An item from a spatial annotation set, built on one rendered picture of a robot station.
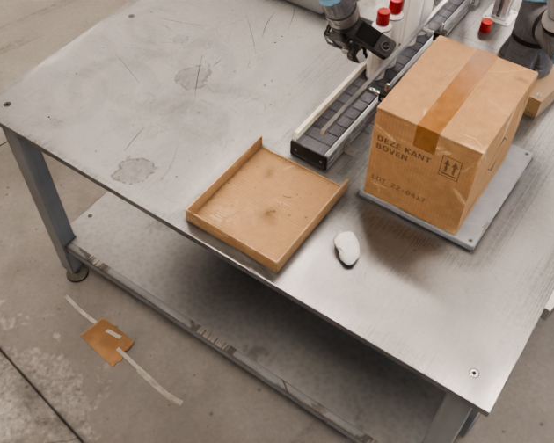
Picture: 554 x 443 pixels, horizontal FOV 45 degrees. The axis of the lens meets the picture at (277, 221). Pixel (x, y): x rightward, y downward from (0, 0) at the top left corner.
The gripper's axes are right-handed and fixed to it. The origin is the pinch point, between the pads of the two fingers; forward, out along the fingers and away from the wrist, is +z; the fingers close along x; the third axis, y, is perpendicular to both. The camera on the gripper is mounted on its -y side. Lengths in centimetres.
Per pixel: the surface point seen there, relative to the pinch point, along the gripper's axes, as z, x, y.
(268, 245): -13, 53, -7
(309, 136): -0.7, 24.4, 2.2
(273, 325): 47, 74, 0
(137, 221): 50, 69, 63
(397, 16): 2.1, -14.2, -1.1
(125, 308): 58, 98, 54
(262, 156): -1.4, 34.4, 10.5
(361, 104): 7.9, 8.9, -2.4
